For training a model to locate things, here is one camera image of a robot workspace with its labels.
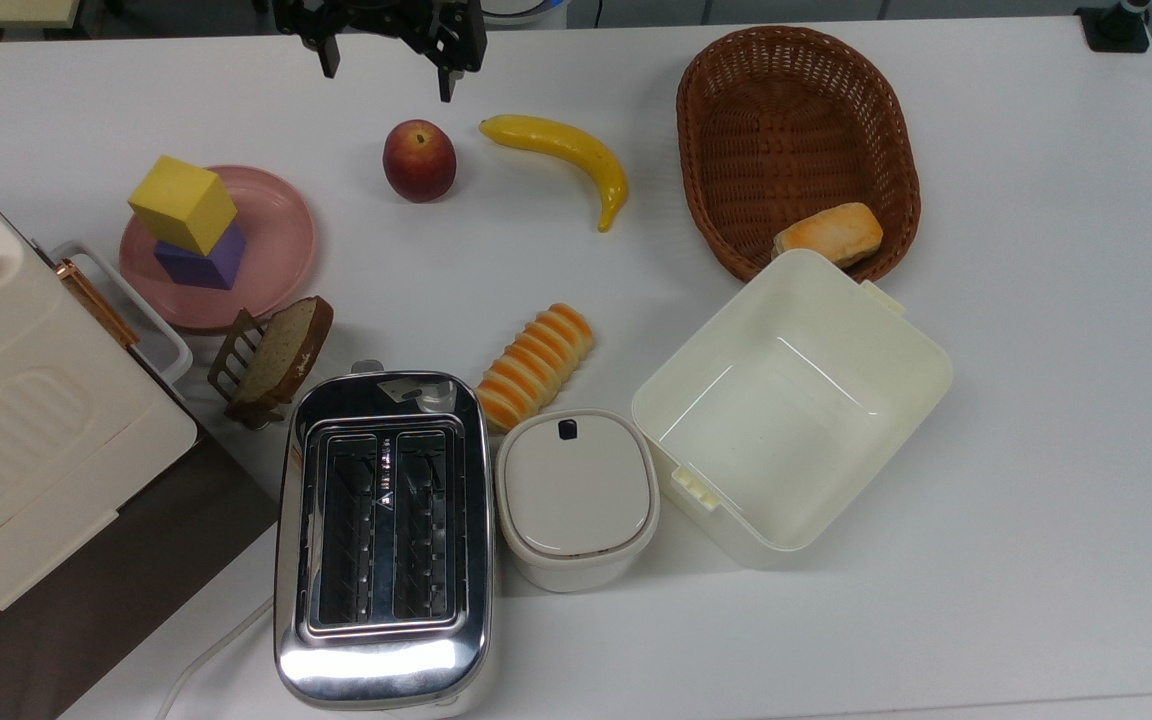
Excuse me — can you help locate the yellow banana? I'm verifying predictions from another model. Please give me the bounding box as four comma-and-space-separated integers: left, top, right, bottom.
479, 114, 629, 233

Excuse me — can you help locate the orange striped bread loaf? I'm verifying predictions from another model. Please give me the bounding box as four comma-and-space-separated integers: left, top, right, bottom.
476, 303, 595, 434

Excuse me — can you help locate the open cream plastic box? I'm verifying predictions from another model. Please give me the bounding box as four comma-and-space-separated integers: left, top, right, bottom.
631, 248, 954, 569

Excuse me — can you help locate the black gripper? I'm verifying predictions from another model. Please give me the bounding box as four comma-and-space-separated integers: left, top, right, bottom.
274, 0, 487, 103

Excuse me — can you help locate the silver two-slot toaster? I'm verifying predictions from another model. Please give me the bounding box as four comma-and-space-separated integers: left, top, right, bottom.
274, 370, 497, 716

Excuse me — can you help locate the purple cube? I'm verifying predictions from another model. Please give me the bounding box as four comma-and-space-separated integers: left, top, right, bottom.
153, 222, 247, 291

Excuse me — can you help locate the golden bread roll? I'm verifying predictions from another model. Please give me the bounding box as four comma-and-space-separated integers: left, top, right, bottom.
772, 202, 884, 268

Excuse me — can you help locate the yellow cube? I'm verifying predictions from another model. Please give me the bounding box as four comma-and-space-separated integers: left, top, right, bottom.
128, 155, 238, 257

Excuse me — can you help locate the brown wicker basket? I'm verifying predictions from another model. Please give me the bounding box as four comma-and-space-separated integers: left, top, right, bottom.
676, 26, 922, 285

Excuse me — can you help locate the red apple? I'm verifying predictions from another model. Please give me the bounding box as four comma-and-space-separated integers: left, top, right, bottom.
383, 120, 457, 204

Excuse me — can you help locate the brown toast slice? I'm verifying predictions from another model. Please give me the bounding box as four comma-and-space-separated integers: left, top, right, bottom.
231, 296, 335, 406

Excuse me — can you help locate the small cream lidded container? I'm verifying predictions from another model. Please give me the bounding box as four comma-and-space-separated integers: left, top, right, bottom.
495, 408, 661, 593

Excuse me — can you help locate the brown toast rack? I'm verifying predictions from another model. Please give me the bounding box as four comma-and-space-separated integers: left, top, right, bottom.
208, 308, 299, 431

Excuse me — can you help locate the pink plate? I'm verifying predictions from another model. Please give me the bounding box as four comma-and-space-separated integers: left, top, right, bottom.
119, 165, 318, 333

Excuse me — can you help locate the white oven door handle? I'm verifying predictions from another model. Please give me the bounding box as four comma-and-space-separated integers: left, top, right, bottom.
48, 240, 194, 387

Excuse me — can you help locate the white toaster cable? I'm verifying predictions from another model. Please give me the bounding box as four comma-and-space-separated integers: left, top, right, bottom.
156, 598, 277, 720

